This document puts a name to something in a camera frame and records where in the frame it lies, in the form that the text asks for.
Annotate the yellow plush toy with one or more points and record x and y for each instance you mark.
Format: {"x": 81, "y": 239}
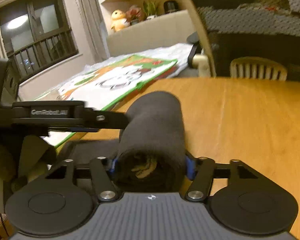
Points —
{"x": 119, "y": 21}

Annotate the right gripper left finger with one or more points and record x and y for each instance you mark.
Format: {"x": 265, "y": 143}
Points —
{"x": 103, "y": 187}

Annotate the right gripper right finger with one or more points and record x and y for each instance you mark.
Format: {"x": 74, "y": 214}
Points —
{"x": 200, "y": 171}

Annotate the red flower pot plant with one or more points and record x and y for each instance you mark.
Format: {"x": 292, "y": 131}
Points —
{"x": 135, "y": 15}

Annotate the beige curtain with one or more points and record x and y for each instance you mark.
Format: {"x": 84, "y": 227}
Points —
{"x": 95, "y": 28}

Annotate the beige upholstered headboard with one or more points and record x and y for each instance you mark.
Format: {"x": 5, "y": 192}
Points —
{"x": 162, "y": 31}

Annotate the black jar on shelf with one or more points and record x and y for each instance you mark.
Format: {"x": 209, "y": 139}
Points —
{"x": 170, "y": 6}

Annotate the dark grey knit garment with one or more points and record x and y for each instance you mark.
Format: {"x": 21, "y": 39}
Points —
{"x": 150, "y": 153}

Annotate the cartoon print storage bag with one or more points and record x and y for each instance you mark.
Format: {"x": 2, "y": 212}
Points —
{"x": 101, "y": 88}

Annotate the potted green plant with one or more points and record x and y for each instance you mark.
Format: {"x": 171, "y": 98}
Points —
{"x": 150, "y": 9}

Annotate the beige mesh office chair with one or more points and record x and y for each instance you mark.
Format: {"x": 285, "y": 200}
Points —
{"x": 231, "y": 29}

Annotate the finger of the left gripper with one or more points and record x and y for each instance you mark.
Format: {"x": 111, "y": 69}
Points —
{"x": 95, "y": 120}

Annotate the dark window with railing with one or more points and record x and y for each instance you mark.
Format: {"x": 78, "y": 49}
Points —
{"x": 36, "y": 35}

